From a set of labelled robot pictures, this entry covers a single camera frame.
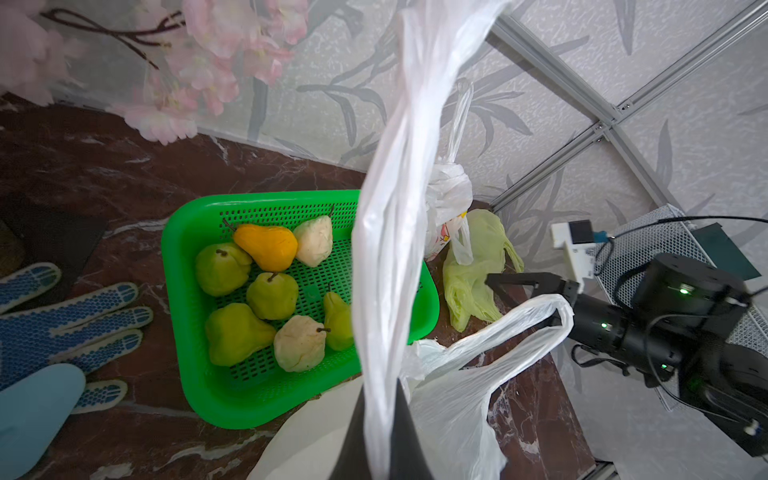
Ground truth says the green plastic basket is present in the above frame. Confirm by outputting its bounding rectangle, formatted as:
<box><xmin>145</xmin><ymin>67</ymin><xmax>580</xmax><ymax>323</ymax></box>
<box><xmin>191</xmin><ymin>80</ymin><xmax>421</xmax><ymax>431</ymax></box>
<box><xmin>160</xmin><ymin>189</ymin><xmax>440</xmax><ymax>431</ymax></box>

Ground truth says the pink cherry blossom tree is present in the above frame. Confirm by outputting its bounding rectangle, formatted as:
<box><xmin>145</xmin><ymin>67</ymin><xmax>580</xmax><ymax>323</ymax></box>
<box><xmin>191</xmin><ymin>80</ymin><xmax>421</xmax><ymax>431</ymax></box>
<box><xmin>1</xmin><ymin>1</ymin><xmax>310</xmax><ymax>145</ymax></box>

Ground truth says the green pear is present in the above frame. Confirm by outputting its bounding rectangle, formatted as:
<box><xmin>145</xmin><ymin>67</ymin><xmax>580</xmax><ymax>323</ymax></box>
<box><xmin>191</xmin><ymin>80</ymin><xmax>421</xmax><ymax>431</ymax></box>
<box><xmin>195</xmin><ymin>243</ymin><xmax>253</xmax><ymax>297</ymax></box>

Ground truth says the white printed plastic bag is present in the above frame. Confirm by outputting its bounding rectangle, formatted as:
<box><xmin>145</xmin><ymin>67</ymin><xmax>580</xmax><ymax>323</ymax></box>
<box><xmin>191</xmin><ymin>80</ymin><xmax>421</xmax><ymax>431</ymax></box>
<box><xmin>424</xmin><ymin>78</ymin><xmax>474</xmax><ymax>265</ymax></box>

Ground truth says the orange pear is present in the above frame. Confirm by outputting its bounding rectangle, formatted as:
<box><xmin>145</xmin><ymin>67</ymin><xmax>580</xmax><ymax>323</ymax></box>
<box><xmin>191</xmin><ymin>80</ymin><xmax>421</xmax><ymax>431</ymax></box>
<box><xmin>222</xmin><ymin>219</ymin><xmax>298</xmax><ymax>273</ymax></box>

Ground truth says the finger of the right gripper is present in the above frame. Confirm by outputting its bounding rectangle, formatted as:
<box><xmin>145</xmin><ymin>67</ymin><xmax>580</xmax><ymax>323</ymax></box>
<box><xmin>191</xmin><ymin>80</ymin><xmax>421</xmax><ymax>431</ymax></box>
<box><xmin>485</xmin><ymin>272</ymin><xmax>579</xmax><ymax>306</ymax></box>

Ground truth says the white wire mesh basket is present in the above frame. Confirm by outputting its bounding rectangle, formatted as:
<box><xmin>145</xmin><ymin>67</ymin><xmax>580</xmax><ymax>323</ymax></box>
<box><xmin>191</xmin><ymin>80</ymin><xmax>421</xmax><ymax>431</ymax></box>
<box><xmin>595</xmin><ymin>217</ymin><xmax>751</xmax><ymax>382</ymax></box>

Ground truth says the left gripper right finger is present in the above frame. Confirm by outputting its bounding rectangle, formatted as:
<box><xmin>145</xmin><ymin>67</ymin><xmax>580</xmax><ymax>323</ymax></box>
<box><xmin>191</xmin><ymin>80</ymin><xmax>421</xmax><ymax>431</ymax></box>
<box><xmin>389</xmin><ymin>381</ymin><xmax>433</xmax><ymax>480</ymax></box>

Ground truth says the light green plastic bag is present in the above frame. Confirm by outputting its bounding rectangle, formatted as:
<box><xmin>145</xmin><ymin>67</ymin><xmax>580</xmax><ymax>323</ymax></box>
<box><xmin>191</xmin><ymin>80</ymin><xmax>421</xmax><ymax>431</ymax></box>
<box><xmin>443</xmin><ymin>209</ymin><xmax>525</xmax><ymax>332</ymax></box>

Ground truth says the beige pear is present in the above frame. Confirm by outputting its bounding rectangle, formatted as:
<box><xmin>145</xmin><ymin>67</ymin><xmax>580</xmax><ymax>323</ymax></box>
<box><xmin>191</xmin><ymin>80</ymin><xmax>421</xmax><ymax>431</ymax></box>
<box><xmin>274</xmin><ymin>315</ymin><xmax>330</xmax><ymax>372</ymax></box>

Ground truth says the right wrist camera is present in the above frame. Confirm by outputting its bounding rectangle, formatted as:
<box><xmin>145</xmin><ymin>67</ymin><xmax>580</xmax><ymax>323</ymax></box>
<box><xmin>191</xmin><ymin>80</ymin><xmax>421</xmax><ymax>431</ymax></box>
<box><xmin>550</xmin><ymin>220</ymin><xmax>609</xmax><ymax>294</ymax></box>

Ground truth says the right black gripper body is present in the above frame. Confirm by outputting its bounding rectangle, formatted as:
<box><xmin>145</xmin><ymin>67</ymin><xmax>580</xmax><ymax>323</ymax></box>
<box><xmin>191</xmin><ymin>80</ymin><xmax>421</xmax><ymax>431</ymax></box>
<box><xmin>563</xmin><ymin>281</ymin><xmax>684</xmax><ymax>375</ymax></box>

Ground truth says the blue dotted work glove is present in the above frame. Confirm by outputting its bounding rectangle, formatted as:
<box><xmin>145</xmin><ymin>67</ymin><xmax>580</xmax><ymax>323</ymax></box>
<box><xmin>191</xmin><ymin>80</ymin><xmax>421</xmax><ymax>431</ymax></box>
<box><xmin>1</xmin><ymin>262</ymin><xmax>154</xmax><ymax>389</ymax></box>

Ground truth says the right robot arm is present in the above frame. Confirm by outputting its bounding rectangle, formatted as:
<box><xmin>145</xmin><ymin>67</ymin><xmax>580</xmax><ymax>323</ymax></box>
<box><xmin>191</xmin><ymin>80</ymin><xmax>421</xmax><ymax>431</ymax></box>
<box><xmin>485</xmin><ymin>253</ymin><xmax>767</xmax><ymax>457</ymax></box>

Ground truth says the light blue toy trowel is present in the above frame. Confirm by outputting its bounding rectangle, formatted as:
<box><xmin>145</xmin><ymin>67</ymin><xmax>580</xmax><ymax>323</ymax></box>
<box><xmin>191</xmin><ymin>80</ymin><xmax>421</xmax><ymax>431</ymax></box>
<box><xmin>1</xmin><ymin>364</ymin><xmax>85</xmax><ymax>479</ymax></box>

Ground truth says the dark green card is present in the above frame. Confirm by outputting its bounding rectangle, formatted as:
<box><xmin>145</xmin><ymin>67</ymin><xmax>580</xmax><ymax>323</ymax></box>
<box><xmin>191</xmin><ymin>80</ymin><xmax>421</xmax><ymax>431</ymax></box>
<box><xmin>692</xmin><ymin>223</ymin><xmax>761</xmax><ymax>281</ymax></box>

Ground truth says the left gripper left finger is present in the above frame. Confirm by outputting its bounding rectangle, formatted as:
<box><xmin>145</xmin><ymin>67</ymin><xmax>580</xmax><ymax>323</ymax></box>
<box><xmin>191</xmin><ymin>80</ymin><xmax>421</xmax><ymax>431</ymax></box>
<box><xmin>329</xmin><ymin>391</ymin><xmax>368</xmax><ymax>480</ymax></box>

